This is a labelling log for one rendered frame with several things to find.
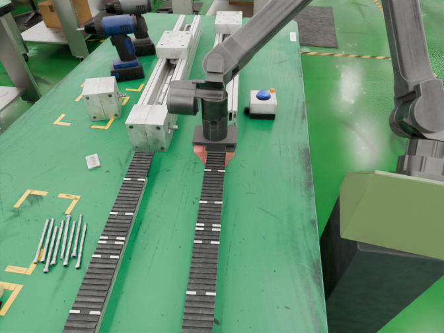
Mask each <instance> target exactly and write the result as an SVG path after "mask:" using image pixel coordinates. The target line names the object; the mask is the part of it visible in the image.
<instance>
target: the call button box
mask: <svg viewBox="0 0 444 333"><path fill-rule="evenodd" d="M257 92H258V91H250V103H249V106H245V107H244V111H245V112H249V115H250V119H255V120H275V115H276V107H277V102H276V93H271V92H270V91H268V92H269V93H270V97H269V98H259V97H258V96H257Z"/></svg>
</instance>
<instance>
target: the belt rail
mask: <svg viewBox="0 0 444 333"><path fill-rule="evenodd" d="M147 181H148V179H147V177H146V179H145V182H144V185H143V188H142V191H141V194H140V197H139V200H138V203H137V206H136V209H135V212H134V215H133V218H132V220H131V224H130V226H129V230H128V233H127V236H126V239H125V242H124V245H123V248H122V251H121V254H120V257H119V260H118V263H117V266H116V269H115V272H114V275H113V278H112V281H111V284H110V287H109V290H108V293H107V296H106V299H105V302H104V305H103V308H102V311H101V314H100V317H99V320H98V323H97V326H96V329H95V331H94V333H98V332H99V330H100V326H101V324H102V319H103V317H104V314H105V311H106V308H107V305H108V302H109V299H110V295H111V292H112V289H113V286H114V283H115V281H116V277H117V275H118V270H119V268H120V264H121V262H122V258H123V256H124V252H125V250H126V246H127V243H128V240H129V237H130V234H131V230H132V228H133V224H134V222H135V218H136V215H137V212H138V209H139V206H140V203H141V200H142V197H143V193H144V191H145V187H146V185H147Z"/></svg>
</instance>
